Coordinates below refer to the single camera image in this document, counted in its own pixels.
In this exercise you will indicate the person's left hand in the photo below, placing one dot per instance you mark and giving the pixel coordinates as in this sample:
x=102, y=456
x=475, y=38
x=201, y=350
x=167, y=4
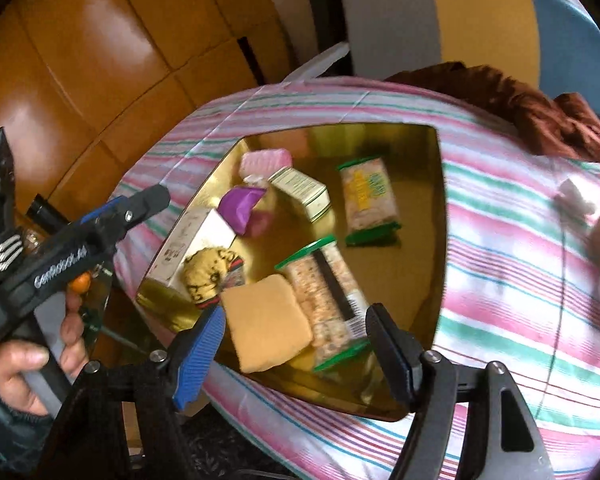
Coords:
x=15, y=360

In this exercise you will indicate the wooden wardrobe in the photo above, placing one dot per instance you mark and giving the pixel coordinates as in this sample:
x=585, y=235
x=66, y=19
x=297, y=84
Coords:
x=105, y=60

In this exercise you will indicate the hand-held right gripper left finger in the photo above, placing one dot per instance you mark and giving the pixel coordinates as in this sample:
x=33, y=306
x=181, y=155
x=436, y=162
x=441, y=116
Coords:
x=200, y=355

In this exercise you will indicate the reddish brown blanket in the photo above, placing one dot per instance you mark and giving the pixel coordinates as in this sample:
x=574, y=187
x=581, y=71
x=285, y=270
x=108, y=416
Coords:
x=530, y=105

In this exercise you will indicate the grey yellow blue headboard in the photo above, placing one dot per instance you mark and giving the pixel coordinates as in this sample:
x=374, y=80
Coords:
x=480, y=20

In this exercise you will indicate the beige cardboard box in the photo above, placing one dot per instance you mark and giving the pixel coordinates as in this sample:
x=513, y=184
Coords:
x=190, y=245

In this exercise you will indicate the small green printed box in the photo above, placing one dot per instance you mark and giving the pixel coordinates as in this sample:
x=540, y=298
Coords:
x=300, y=192

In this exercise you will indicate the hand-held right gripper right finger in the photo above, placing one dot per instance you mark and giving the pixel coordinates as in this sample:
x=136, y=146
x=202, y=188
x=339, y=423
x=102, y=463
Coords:
x=395, y=360

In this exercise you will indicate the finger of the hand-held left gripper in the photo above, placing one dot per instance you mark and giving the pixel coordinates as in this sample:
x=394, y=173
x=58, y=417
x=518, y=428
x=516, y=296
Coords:
x=135, y=205

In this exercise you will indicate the pink snack packet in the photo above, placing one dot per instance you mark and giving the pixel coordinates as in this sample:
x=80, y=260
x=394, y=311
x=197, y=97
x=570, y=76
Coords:
x=265, y=162

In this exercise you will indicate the purple snack packet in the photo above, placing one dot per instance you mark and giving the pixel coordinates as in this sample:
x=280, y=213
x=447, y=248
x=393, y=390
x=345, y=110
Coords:
x=237, y=206

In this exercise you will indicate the white bed rail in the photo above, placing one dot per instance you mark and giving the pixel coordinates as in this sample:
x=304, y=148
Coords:
x=320, y=60

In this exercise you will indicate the striped bed sheet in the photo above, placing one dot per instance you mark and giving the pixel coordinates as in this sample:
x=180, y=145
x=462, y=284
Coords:
x=505, y=310

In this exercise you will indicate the gold lined maroon box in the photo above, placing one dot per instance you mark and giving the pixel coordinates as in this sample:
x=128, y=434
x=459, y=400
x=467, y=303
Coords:
x=410, y=275

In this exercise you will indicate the black upright post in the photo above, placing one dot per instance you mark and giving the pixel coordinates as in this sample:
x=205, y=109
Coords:
x=325, y=10

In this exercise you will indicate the green rice cracker packet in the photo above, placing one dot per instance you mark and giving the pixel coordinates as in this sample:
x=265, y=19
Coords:
x=325, y=305
x=370, y=200

